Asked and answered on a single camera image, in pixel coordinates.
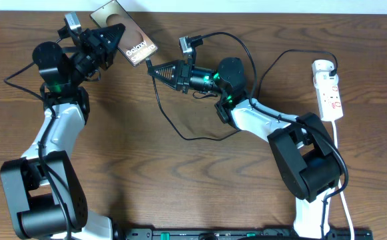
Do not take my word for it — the black USB charging cable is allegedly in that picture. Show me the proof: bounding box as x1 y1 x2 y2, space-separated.
145 49 338 141

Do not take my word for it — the gold Galaxy smartphone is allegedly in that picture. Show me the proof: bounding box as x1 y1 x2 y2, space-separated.
90 1 158 67

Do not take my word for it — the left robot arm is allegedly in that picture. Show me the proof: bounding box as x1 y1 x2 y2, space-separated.
0 23 125 239

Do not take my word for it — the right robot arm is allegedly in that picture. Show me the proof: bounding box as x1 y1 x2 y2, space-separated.
146 57 348 239

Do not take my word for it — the white USB charger plug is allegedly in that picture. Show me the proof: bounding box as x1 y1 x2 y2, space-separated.
312 59 336 77

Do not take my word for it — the white power strip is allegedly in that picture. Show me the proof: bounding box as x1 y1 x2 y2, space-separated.
313 71 343 121

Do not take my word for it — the black right camera cable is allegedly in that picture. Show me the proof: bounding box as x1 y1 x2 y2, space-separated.
189 31 350 240

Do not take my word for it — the black camera cable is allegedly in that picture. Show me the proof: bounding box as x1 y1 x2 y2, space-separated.
189 31 350 240
3 26 77 240

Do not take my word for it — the black left camera cable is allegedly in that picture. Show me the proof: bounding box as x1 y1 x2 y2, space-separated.
3 26 77 240

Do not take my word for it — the white power strip cord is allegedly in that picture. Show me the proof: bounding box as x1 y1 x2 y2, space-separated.
330 120 356 240

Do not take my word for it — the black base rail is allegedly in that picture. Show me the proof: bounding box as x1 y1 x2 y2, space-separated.
120 225 374 240

